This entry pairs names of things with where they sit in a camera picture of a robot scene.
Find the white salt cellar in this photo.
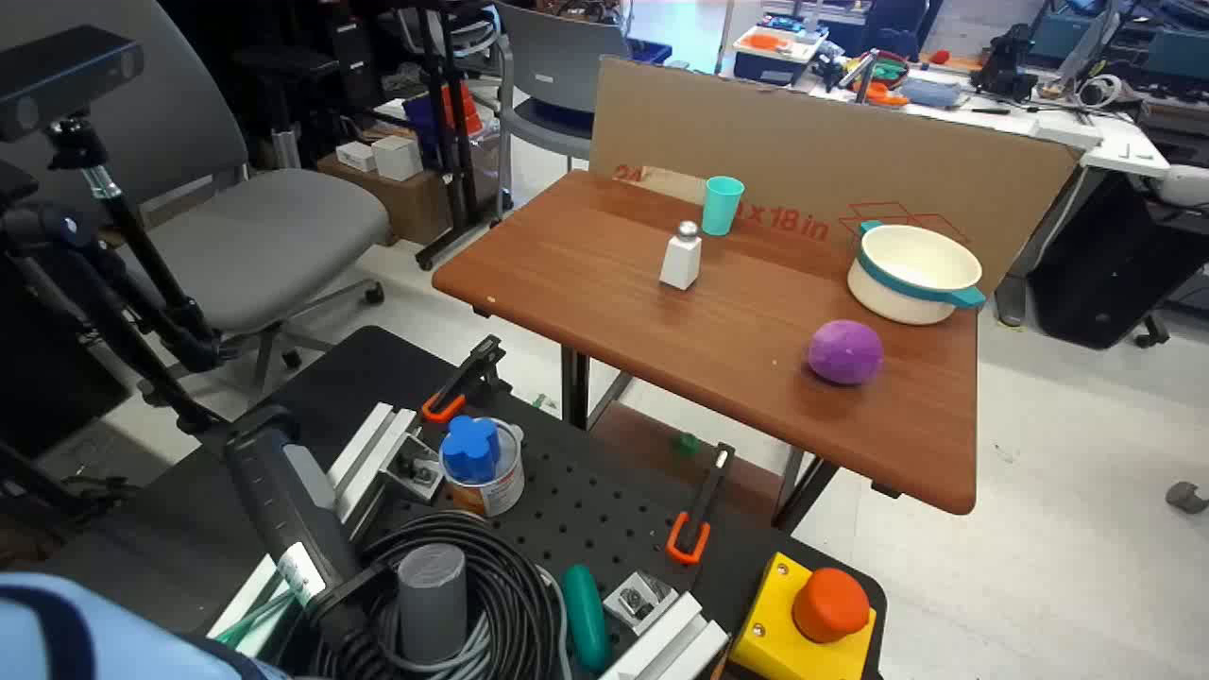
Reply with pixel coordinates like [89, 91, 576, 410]
[659, 221, 705, 294]

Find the white pot with teal rim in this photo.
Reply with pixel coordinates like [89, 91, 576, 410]
[841, 215, 990, 329]

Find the brown wooden table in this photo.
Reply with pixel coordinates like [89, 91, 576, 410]
[432, 169, 981, 517]

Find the white cup with blue knob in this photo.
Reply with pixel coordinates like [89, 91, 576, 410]
[439, 412, 528, 523]

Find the teal plastic cup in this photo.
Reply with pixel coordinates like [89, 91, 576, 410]
[699, 176, 747, 241]

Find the purple ball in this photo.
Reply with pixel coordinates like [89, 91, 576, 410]
[800, 318, 887, 391]

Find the brown cardboard box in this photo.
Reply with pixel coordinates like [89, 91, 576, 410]
[314, 120, 461, 250]

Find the brown cardboard sheet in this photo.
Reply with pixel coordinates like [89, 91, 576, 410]
[589, 55, 1088, 291]

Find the grey cylinder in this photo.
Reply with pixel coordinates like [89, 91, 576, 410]
[394, 542, 471, 668]

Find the yellow emergency stop box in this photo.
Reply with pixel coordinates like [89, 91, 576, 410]
[725, 547, 884, 680]

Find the grey office chair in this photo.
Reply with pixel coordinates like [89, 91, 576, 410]
[0, 0, 394, 381]

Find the black tripod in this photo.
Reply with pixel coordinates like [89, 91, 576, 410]
[0, 113, 238, 508]

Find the black bag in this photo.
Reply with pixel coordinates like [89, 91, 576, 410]
[1026, 169, 1209, 353]

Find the white desk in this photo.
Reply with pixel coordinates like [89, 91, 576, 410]
[803, 62, 1209, 211]

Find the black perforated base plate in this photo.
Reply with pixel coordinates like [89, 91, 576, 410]
[50, 320, 890, 680]

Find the black clamp with orange handle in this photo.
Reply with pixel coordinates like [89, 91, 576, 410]
[414, 333, 509, 430]
[662, 443, 742, 575]

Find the aluminium extrusion rail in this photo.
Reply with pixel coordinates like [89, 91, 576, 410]
[599, 587, 733, 680]
[330, 402, 424, 527]

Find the black coiled cable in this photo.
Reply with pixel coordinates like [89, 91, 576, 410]
[309, 509, 565, 680]

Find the grey chair with metal frame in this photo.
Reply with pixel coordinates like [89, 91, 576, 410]
[491, 0, 633, 168]

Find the teal handled tool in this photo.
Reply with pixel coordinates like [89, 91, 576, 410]
[558, 565, 613, 678]

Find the black camera on tripod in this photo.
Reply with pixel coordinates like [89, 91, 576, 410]
[0, 22, 146, 143]

